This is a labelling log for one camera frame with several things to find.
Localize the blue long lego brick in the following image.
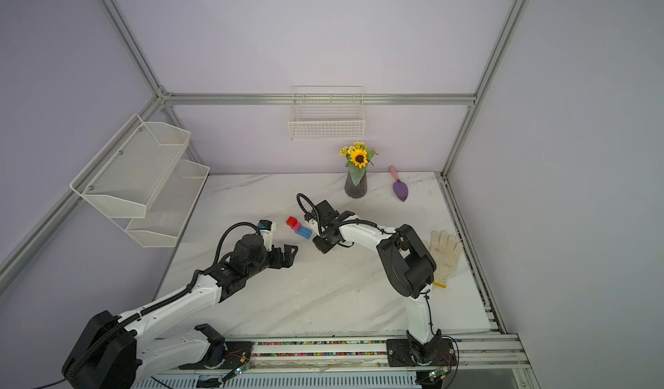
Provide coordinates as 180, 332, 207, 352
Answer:
296, 226, 312, 239

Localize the white mesh two-tier shelf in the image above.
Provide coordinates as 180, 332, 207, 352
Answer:
70, 115, 209, 248

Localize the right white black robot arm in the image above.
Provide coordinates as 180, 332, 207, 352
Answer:
296, 193, 437, 346

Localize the aluminium front rail frame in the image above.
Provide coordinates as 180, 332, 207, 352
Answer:
133, 331, 531, 380

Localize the purple pink garden trowel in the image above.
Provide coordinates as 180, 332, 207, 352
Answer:
389, 166, 408, 202

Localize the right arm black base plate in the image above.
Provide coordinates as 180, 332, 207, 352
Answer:
386, 336, 458, 368

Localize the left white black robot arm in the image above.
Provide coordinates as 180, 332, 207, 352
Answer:
62, 220, 298, 388

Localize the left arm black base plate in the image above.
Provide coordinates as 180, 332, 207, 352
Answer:
179, 342, 253, 370

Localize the sunflower bouquet in grey vase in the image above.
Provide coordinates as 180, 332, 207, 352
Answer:
339, 142, 377, 199

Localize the white work glove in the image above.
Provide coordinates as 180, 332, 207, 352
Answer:
429, 231, 463, 288

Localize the white wire wall basket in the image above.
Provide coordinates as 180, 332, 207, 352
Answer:
288, 85, 366, 141

